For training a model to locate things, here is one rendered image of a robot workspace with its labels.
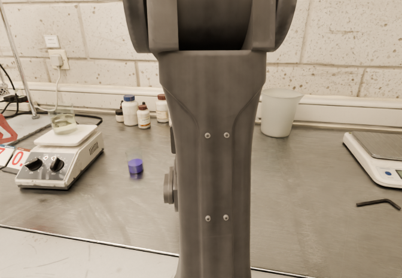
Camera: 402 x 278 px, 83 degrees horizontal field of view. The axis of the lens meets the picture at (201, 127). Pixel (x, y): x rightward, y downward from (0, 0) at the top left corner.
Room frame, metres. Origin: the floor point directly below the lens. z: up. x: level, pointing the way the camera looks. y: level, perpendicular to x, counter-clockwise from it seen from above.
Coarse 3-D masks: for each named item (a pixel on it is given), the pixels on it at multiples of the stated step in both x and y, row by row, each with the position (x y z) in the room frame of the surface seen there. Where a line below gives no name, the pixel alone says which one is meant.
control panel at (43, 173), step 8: (32, 152) 0.50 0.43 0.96; (40, 152) 0.50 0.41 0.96; (48, 152) 0.50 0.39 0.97; (56, 152) 0.50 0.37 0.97; (48, 160) 0.48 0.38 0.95; (64, 160) 0.48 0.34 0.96; (24, 168) 0.46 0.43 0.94; (40, 168) 0.46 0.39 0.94; (48, 168) 0.46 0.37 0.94; (64, 168) 0.46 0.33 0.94; (24, 176) 0.44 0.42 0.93; (32, 176) 0.44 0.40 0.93; (40, 176) 0.44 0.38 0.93; (48, 176) 0.44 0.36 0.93; (56, 176) 0.44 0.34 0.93; (64, 176) 0.44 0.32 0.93
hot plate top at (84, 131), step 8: (80, 128) 0.60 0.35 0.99; (88, 128) 0.60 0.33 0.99; (96, 128) 0.61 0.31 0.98; (48, 136) 0.55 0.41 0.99; (56, 136) 0.55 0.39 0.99; (64, 136) 0.55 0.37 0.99; (72, 136) 0.55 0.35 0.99; (80, 136) 0.55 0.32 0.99; (88, 136) 0.56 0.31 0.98; (40, 144) 0.51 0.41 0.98; (48, 144) 0.51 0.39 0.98; (56, 144) 0.51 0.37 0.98; (64, 144) 0.51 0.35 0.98; (72, 144) 0.51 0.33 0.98
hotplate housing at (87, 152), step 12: (96, 132) 0.61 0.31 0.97; (84, 144) 0.54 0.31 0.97; (96, 144) 0.59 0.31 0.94; (84, 156) 0.52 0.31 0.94; (96, 156) 0.58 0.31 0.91; (72, 168) 0.47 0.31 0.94; (84, 168) 0.51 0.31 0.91; (24, 180) 0.44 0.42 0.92; (36, 180) 0.44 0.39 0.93; (48, 180) 0.44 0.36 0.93; (72, 180) 0.45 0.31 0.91
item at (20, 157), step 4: (16, 152) 0.56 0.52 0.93; (20, 152) 0.56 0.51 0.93; (24, 152) 0.55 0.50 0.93; (28, 152) 0.55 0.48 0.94; (16, 156) 0.55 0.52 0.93; (20, 156) 0.55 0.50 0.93; (24, 156) 0.54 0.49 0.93; (12, 160) 0.54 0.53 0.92; (16, 160) 0.54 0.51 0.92; (20, 160) 0.54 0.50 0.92; (24, 160) 0.53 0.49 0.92; (12, 164) 0.53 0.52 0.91; (16, 164) 0.53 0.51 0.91; (20, 164) 0.53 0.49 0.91
